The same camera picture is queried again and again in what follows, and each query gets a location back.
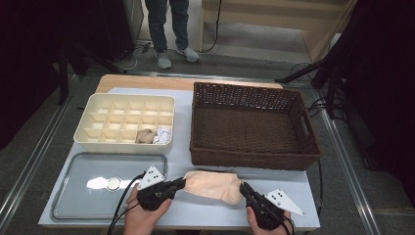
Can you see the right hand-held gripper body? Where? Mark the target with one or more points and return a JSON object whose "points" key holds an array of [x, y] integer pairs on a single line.
{"points": [[280, 202]]}

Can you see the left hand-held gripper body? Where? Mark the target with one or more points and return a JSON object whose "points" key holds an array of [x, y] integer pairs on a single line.
{"points": [[150, 178]]}

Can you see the clear plastic box lid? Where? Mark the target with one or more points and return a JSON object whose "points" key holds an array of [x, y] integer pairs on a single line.
{"points": [[137, 202]]}

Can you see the white sock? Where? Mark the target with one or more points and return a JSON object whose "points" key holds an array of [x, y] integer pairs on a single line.
{"points": [[160, 139], [164, 132]]}

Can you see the brown wicker basket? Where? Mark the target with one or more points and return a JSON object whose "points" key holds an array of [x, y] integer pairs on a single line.
{"points": [[254, 130]]}

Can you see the cream divided storage box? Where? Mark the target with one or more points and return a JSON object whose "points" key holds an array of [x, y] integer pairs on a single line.
{"points": [[124, 114]]}

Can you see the person's right hand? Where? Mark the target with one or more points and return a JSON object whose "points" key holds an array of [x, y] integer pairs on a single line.
{"points": [[257, 228]]}

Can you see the person's left hand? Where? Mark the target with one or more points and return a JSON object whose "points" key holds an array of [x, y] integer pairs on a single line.
{"points": [[143, 220]]}

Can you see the black tripod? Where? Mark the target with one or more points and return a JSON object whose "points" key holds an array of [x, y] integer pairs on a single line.
{"points": [[300, 73]]}

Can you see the black metal stand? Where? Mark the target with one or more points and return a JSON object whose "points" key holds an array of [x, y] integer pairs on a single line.
{"points": [[63, 81]]}

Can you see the black curtain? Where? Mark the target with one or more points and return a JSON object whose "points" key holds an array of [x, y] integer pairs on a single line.
{"points": [[26, 65], [385, 98]]}

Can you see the dark metal cabinet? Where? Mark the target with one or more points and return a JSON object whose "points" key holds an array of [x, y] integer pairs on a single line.
{"points": [[135, 16]]}

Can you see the light wooden shelf unit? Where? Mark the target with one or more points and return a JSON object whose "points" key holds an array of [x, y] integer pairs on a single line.
{"points": [[261, 8]]}

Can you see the aluminium frame rail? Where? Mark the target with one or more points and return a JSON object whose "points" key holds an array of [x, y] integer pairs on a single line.
{"points": [[345, 169], [228, 77], [36, 153]]}

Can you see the small dark floor bracket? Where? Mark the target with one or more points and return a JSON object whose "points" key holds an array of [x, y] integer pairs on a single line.
{"points": [[146, 47]]}

